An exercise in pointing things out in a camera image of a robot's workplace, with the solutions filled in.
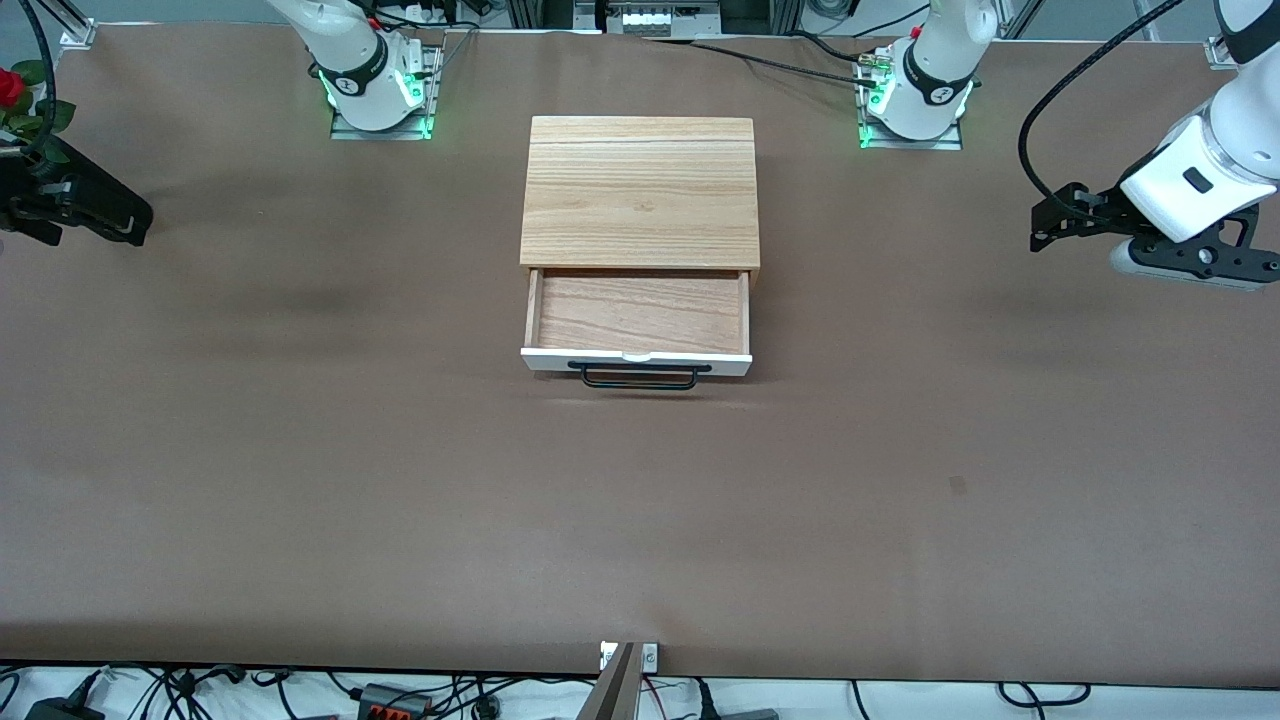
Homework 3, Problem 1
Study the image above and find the wooden drawer with white front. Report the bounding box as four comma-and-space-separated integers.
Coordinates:
520, 268, 754, 379

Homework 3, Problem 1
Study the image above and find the light wooden drawer cabinet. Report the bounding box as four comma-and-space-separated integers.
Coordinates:
519, 116, 765, 293

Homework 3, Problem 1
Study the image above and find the black cylindrical vase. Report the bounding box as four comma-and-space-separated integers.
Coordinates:
45, 135, 154, 246

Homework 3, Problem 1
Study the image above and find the red rose with green leaves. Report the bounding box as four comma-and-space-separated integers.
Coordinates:
0, 60, 77, 141

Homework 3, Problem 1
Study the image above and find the black orange connector block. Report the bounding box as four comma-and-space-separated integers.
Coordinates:
358, 683, 433, 717

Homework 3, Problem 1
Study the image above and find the black plug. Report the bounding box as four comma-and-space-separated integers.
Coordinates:
695, 680, 781, 720

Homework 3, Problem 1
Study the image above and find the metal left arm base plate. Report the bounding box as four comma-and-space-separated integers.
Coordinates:
858, 50, 963, 151

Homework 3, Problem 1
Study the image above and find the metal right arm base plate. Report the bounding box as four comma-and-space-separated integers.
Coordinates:
330, 45, 443, 141

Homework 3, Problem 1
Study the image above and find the thick black table cable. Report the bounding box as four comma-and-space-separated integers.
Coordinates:
645, 38, 881, 89

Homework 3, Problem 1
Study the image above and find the black metal drawer handle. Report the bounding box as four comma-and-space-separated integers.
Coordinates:
568, 362, 713, 391

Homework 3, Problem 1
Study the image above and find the small metal post bracket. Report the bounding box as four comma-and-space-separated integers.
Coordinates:
598, 642, 661, 673

